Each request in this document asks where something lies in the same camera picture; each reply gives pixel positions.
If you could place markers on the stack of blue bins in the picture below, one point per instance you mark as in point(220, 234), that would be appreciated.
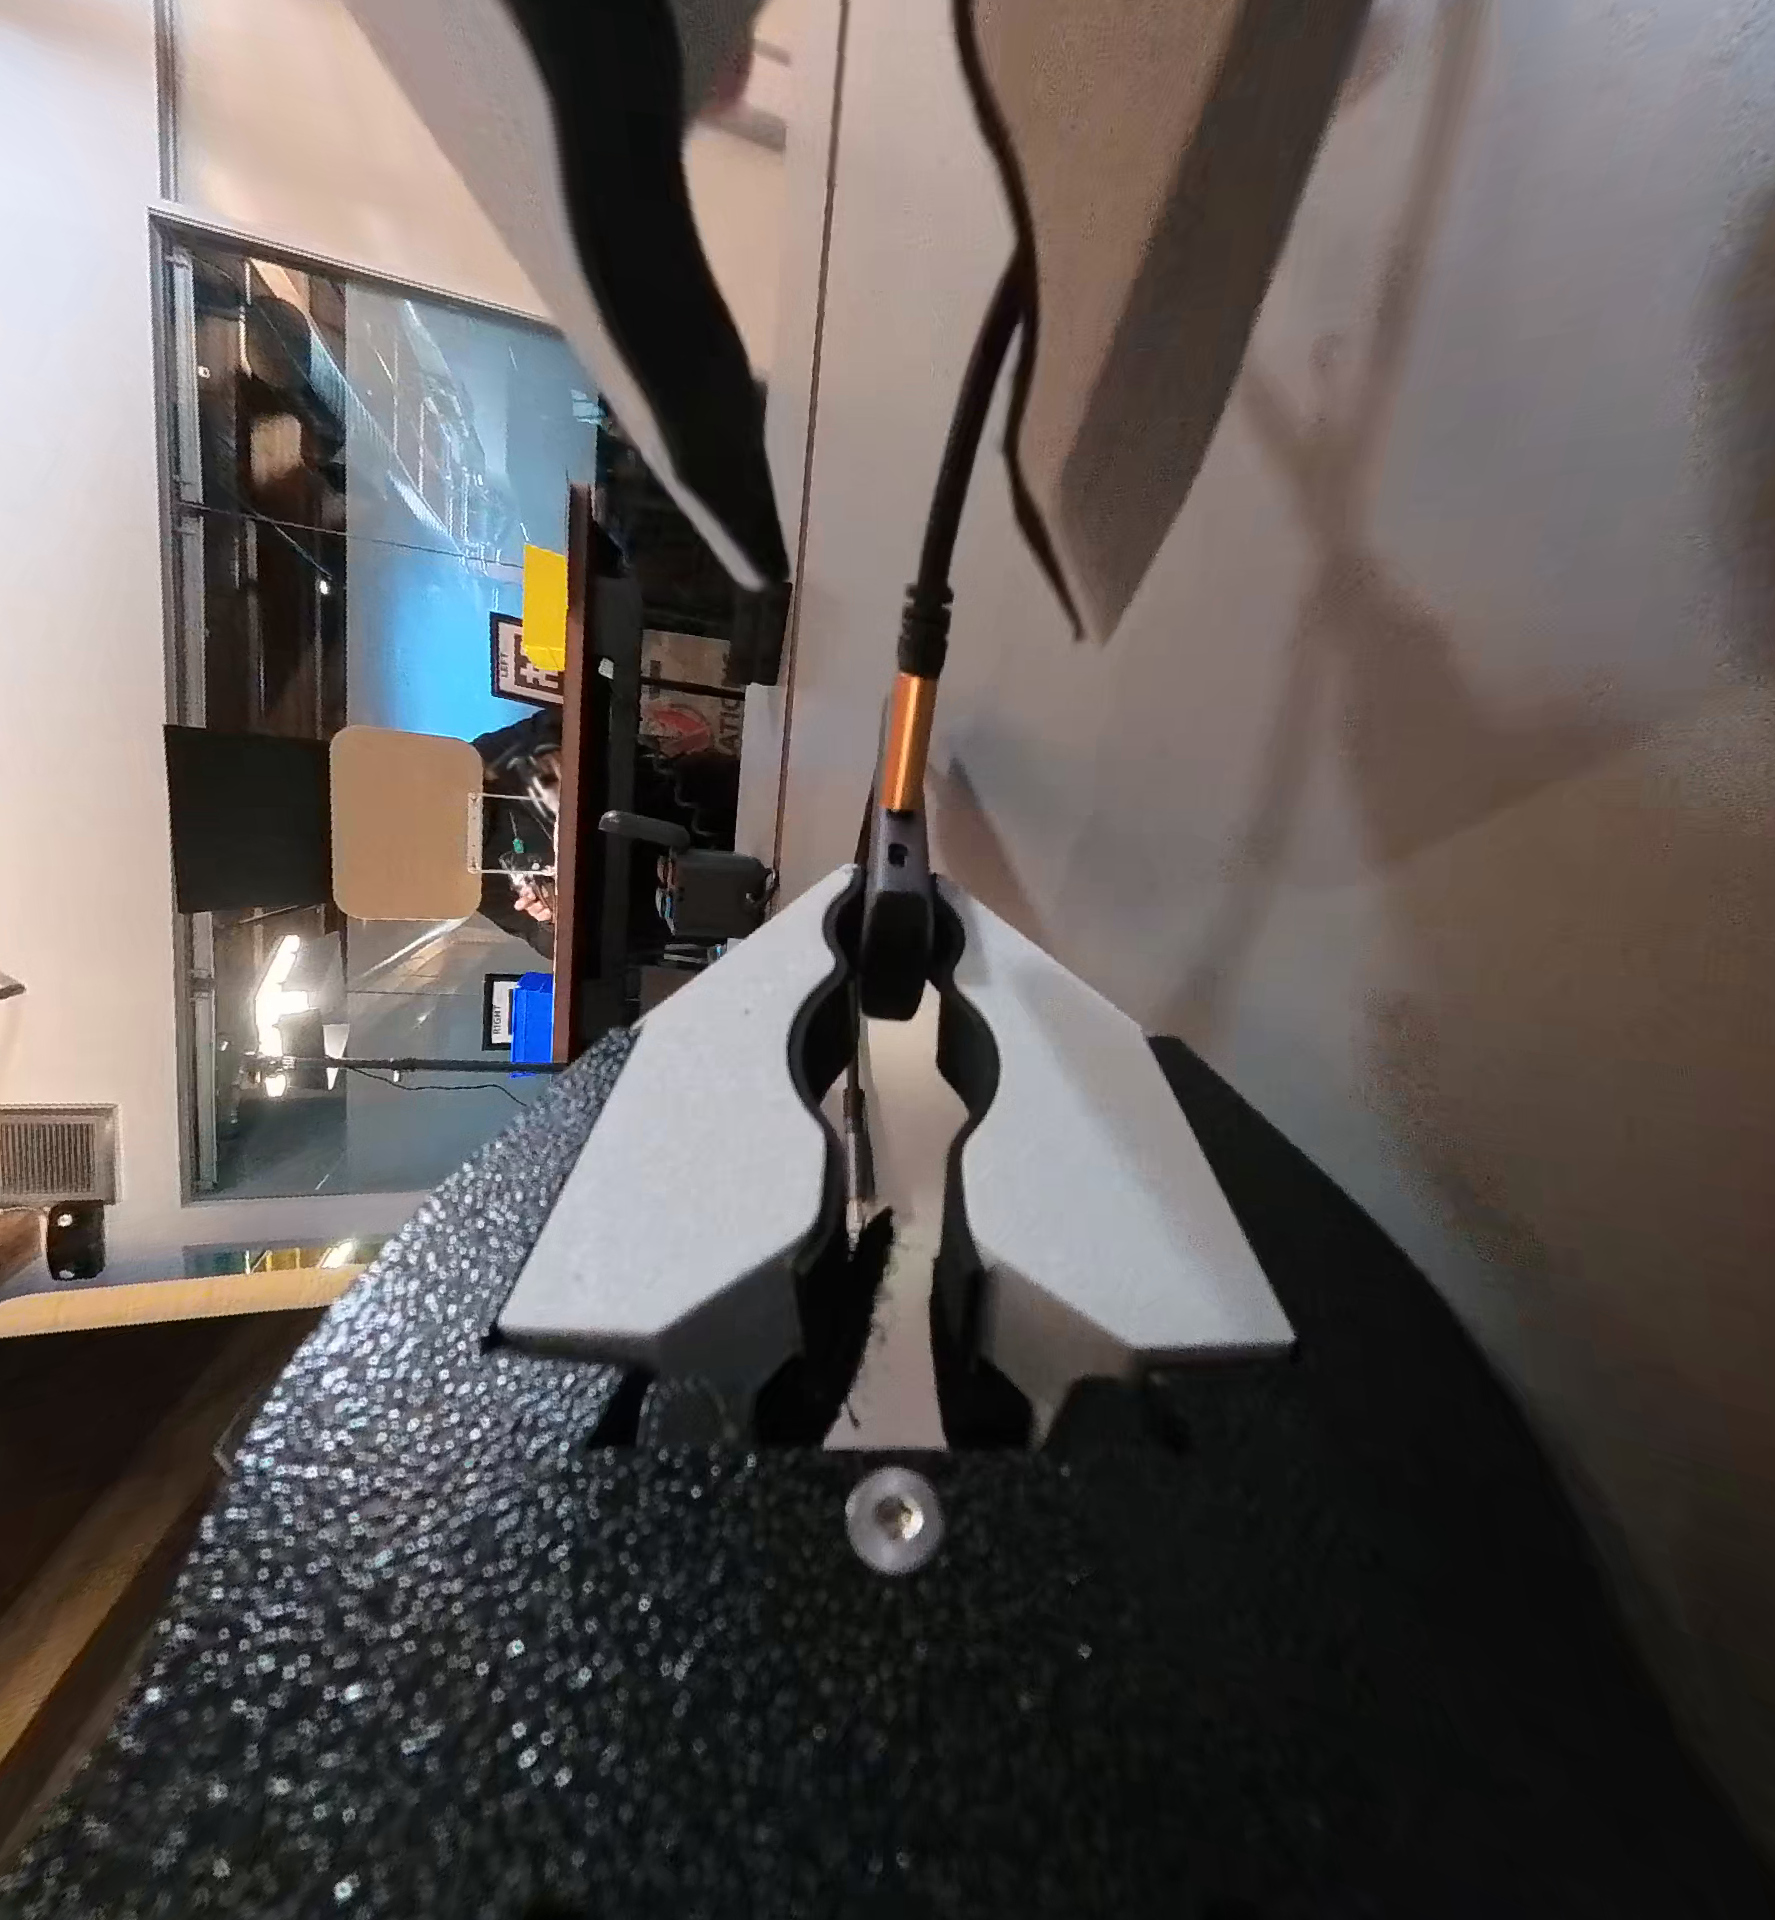
point(533, 1028)

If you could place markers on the glass partition window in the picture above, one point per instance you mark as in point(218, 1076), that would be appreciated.
point(405, 450)

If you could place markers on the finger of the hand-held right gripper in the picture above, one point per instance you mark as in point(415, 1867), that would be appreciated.
point(459, 60)
point(1157, 224)

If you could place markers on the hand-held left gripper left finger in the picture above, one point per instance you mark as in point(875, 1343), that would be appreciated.
point(661, 1185)

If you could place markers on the beige rounded panel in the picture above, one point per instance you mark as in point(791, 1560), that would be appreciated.
point(405, 824)

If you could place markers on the black square panel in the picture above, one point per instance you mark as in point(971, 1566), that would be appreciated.
point(250, 818)

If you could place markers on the black wall camera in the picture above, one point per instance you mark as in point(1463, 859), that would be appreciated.
point(76, 1242)

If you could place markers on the printed banner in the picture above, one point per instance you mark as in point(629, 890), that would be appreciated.
point(691, 720)

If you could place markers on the framed printed tag sign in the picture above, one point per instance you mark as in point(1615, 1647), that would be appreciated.
point(511, 660)
point(499, 1012)

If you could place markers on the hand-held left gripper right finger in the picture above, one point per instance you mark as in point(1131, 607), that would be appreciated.
point(1111, 1185)

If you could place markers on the grey usb hub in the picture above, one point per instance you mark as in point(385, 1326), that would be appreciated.
point(893, 944)

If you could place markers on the grey wall vent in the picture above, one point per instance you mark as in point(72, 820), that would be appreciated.
point(46, 1152)

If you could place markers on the yellow plastic bin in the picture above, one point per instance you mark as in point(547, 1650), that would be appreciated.
point(545, 600)

